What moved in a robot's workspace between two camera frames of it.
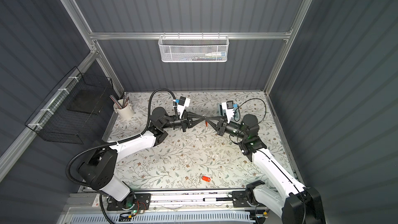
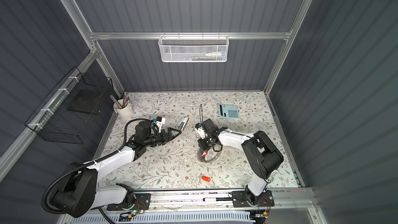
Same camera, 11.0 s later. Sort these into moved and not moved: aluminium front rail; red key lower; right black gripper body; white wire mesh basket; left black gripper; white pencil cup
Moved: left black gripper; right black gripper body
Not moved: white pencil cup; aluminium front rail; white wire mesh basket; red key lower
